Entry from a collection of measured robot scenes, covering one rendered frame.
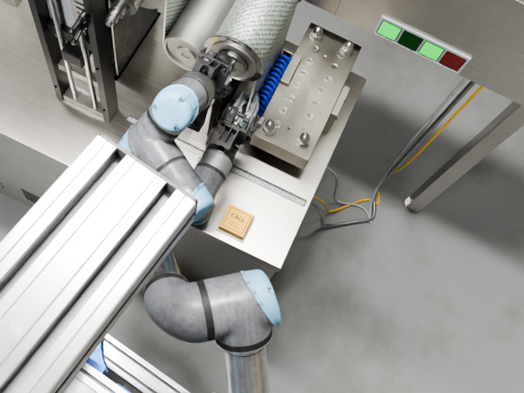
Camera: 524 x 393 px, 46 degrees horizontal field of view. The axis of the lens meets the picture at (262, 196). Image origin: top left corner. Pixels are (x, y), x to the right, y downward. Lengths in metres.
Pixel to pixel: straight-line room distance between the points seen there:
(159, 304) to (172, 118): 0.35
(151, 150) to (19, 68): 0.78
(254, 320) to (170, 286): 0.17
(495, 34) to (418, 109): 1.49
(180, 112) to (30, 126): 0.74
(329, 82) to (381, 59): 1.42
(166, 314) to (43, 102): 0.83
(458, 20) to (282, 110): 0.48
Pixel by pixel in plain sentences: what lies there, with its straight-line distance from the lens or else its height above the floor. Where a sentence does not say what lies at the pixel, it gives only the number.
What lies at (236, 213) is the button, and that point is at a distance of 1.62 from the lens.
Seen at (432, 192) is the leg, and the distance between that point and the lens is 2.61.
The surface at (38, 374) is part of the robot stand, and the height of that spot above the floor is 2.03.
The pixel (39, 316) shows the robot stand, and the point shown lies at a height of 2.03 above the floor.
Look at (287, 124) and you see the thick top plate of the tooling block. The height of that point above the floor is 1.03.
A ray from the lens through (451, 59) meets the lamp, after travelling 1.69.
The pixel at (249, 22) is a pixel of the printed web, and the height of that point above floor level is 1.31.
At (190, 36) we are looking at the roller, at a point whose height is 1.23.
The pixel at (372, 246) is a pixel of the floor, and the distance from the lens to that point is 2.70.
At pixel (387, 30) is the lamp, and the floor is 1.19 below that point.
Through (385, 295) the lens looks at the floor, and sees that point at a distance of 2.66.
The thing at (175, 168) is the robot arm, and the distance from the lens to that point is 1.13.
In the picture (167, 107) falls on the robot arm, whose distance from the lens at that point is 1.10.
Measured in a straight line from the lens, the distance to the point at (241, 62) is 1.40.
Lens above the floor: 2.45
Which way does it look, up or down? 68 degrees down
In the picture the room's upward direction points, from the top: 24 degrees clockwise
